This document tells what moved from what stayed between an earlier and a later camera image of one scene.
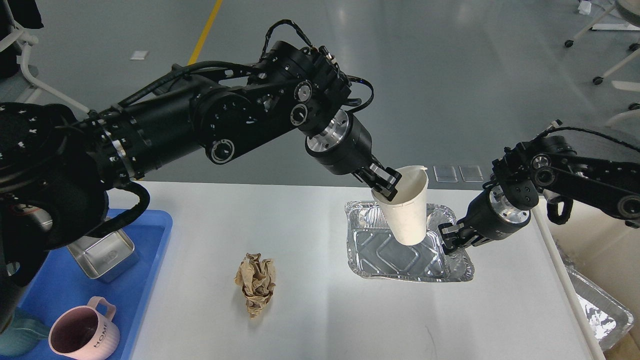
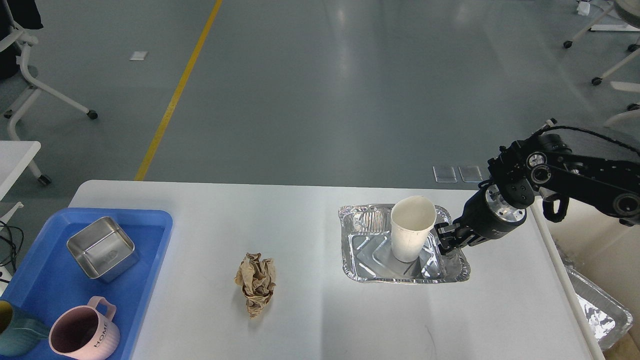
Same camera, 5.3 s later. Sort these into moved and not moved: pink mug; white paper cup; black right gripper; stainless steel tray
Moved: white paper cup
Not moved: black right gripper; pink mug; stainless steel tray
